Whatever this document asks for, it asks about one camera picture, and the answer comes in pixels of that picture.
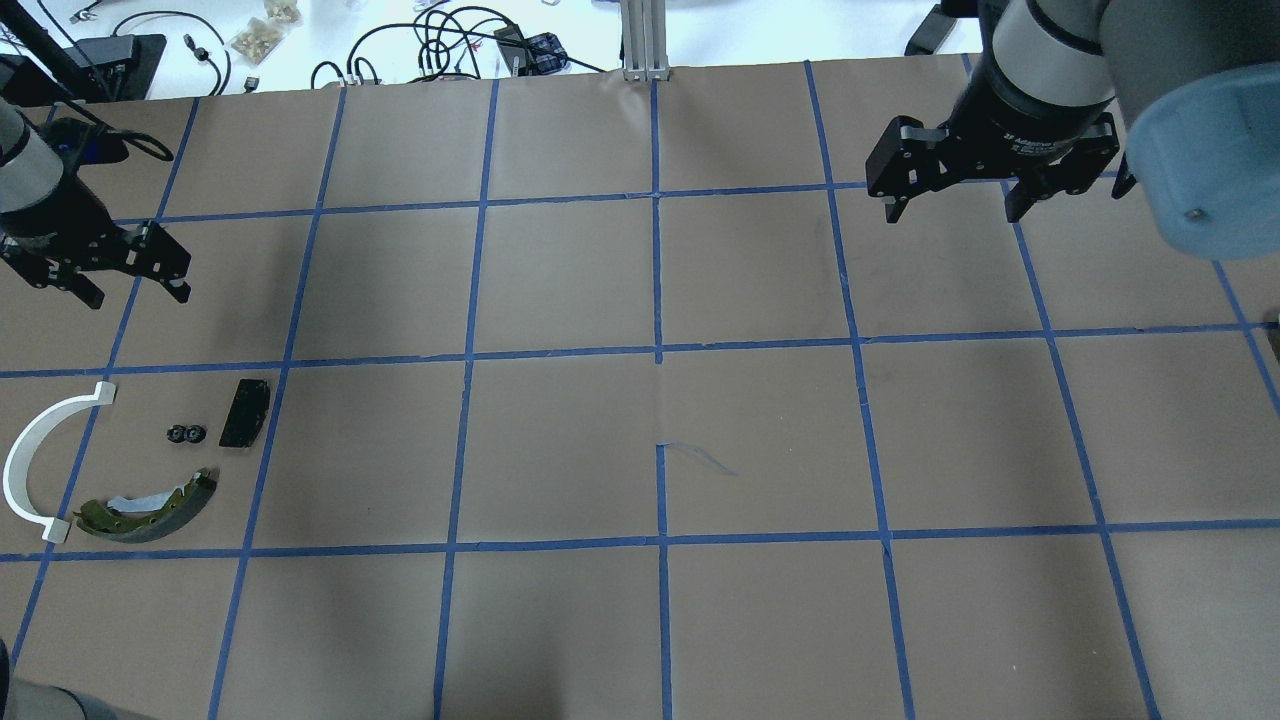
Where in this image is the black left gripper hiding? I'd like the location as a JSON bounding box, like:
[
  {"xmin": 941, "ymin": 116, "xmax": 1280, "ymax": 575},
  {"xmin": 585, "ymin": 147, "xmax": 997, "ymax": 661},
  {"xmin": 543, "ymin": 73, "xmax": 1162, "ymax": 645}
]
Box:
[{"xmin": 1, "ymin": 118, "xmax": 192, "ymax": 310}]

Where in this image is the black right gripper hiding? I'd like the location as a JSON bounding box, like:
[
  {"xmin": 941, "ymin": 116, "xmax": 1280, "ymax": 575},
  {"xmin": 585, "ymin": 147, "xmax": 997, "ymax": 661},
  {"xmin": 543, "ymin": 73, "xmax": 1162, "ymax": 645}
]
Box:
[{"xmin": 865, "ymin": 60, "xmax": 1121, "ymax": 223}]

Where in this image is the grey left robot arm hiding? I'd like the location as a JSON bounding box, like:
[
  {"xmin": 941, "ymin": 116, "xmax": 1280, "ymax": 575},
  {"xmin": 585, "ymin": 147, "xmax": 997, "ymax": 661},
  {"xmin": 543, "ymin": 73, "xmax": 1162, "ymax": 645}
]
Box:
[{"xmin": 1, "ymin": 101, "xmax": 191, "ymax": 309}]

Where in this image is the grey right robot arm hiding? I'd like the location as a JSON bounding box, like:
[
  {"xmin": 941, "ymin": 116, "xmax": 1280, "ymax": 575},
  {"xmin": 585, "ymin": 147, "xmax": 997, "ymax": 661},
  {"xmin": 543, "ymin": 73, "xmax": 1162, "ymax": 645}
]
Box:
[{"xmin": 865, "ymin": 1, "xmax": 1279, "ymax": 261}]

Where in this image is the black power adapter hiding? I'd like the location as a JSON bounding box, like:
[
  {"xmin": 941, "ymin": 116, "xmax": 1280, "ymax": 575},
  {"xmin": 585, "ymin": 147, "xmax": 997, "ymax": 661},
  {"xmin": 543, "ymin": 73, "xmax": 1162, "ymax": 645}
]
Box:
[{"xmin": 902, "ymin": 1, "xmax": 966, "ymax": 56}]

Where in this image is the black brake pad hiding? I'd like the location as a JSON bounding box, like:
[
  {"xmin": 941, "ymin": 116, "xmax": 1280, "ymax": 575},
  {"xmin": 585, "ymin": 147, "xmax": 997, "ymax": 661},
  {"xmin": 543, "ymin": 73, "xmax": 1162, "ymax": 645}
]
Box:
[{"xmin": 218, "ymin": 378, "xmax": 273, "ymax": 448}]

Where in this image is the black device on stand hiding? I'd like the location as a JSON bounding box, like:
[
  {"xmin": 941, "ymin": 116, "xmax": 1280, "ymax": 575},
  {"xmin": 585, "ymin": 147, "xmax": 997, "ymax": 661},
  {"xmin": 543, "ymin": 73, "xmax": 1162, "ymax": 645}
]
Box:
[{"xmin": 1, "ymin": 35, "xmax": 168, "ymax": 108}]

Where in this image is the olive brake shoe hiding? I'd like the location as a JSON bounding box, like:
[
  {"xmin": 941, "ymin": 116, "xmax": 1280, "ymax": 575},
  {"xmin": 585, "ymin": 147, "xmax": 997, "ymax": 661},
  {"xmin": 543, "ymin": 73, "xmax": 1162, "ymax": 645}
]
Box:
[{"xmin": 73, "ymin": 468, "xmax": 218, "ymax": 544}]

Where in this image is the bag of wooden pieces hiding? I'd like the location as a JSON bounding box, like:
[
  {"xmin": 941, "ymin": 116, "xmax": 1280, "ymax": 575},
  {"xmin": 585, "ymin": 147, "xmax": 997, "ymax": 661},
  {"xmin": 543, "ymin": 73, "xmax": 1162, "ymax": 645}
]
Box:
[{"xmin": 225, "ymin": 1, "xmax": 302, "ymax": 67}]

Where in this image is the white curved plastic bracket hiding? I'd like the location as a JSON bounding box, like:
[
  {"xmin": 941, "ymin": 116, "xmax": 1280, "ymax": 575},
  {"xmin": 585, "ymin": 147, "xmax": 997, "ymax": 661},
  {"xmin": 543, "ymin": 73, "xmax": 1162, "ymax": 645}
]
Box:
[{"xmin": 3, "ymin": 380, "xmax": 116, "ymax": 544}]

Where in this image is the aluminium frame post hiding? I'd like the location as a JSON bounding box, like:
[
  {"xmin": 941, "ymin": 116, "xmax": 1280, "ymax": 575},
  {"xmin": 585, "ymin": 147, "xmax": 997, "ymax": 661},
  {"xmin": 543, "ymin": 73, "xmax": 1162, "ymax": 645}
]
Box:
[{"xmin": 617, "ymin": 0, "xmax": 671, "ymax": 82}]

